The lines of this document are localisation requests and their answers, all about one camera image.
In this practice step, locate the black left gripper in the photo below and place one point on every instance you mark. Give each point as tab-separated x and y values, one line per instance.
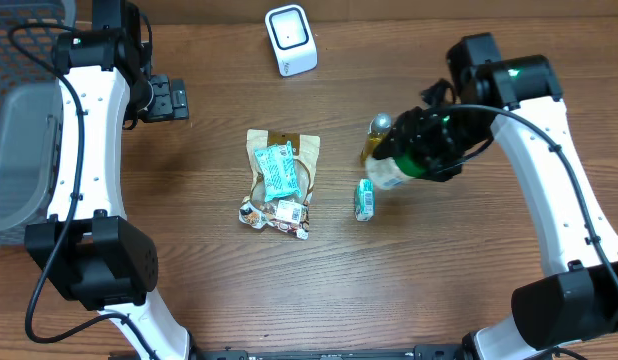
173	105

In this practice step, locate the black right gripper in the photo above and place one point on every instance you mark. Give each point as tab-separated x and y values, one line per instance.
406	132

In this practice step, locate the clear plastic container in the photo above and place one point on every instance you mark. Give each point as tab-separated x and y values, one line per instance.
379	127

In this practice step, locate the green lid spice jar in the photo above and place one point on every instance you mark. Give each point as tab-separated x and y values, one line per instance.
391	172

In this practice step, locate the teal small carton box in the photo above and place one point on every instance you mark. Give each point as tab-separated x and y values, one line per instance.
364	201

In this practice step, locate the brown Pantree snack packet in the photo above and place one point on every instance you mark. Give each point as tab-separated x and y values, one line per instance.
306	150

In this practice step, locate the teal white snack packet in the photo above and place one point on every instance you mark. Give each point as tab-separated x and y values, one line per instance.
277	166

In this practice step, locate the brown white snack wrapper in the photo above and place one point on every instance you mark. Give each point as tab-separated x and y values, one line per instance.
288	215

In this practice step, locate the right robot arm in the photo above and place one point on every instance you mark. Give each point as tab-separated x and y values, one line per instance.
576	299

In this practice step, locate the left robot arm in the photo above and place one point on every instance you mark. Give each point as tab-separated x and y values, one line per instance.
86	247

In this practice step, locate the white barcode scanner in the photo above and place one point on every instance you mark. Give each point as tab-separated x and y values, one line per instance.
292	40

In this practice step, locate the grey plastic mesh basket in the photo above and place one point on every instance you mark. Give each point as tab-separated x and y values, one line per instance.
30	121

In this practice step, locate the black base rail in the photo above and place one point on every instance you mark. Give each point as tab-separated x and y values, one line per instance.
329	354

